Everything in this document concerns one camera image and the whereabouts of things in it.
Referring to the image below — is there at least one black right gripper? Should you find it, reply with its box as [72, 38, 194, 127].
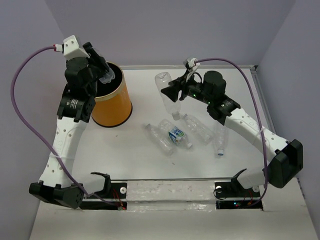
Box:
[161, 69, 214, 105]

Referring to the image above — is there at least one clear bottle with black label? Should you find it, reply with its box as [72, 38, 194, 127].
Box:
[99, 68, 115, 84]

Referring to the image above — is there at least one clear bottle with printed label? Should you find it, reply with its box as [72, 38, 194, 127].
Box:
[158, 119, 193, 149]

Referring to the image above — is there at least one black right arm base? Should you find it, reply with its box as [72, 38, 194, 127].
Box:
[213, 181, 263, 210]

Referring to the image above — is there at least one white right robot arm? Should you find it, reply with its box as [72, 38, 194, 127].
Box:
[160, 70, 303, 196]

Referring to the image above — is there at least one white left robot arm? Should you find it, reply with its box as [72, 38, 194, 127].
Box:
[29, 42, 112, 209]

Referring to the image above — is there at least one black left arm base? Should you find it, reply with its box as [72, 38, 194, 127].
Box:
[79, 181, 128, 211]

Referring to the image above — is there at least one orange cylindrical bin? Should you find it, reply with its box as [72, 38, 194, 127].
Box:
[91, 62, 133, 128]

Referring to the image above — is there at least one clear plastic bottle blue cap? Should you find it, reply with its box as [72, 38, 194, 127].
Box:
[214, 123, 229, 157]

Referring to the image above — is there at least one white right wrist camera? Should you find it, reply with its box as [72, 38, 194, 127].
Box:
[183, 57, 200, 70]

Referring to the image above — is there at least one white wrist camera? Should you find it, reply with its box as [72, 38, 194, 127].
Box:
[183, 57, 200, 70]
[53, 35, 90, 61]

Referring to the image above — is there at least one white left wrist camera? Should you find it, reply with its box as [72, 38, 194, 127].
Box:
[53, 35, 90, 61]

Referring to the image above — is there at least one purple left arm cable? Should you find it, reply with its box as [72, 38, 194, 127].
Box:
[10, 46, 126, 208]

